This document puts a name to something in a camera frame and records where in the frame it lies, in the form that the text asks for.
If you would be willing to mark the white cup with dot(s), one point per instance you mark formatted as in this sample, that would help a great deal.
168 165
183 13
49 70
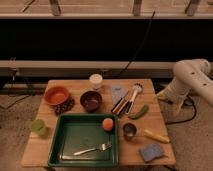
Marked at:
96 81

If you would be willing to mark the dark maroon bowl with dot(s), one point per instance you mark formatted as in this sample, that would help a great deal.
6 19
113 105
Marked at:
91 100

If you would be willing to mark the green plastic tray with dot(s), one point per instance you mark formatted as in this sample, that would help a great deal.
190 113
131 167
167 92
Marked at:
76 132

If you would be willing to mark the orange bowl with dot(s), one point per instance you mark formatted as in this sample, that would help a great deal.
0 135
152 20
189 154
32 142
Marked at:
56 95

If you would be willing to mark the green pea pod toy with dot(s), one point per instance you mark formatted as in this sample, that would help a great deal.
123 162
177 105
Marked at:
142 112

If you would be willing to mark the orange ball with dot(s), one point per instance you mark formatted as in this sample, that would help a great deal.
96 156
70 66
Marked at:
107 124

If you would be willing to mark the small metal cup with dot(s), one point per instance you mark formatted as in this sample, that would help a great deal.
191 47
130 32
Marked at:
129 130

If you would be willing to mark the black handled utensil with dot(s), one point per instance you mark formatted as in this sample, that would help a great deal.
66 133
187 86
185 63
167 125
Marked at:
124 108

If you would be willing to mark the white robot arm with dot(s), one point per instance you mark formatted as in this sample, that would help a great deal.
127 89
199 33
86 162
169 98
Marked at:
188 75

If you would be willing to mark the yellow banana toy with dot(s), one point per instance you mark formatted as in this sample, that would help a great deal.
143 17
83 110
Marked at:
156 136

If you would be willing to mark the bunch of dark grapes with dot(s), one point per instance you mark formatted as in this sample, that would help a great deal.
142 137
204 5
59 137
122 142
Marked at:
64 107

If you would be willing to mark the red handled knife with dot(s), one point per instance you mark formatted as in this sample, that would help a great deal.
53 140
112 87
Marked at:
119 105

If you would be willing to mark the green plastic cup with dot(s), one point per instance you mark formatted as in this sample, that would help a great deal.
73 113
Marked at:
38 126

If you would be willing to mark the blue sponge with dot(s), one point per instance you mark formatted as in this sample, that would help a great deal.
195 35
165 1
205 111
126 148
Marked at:
151 152

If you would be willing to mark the wooden table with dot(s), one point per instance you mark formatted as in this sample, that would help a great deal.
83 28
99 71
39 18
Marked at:
38 147

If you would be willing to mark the silver fork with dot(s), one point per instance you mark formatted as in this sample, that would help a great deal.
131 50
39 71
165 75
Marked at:
101 147

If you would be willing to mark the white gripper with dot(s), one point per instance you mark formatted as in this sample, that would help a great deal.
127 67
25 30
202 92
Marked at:
176 99

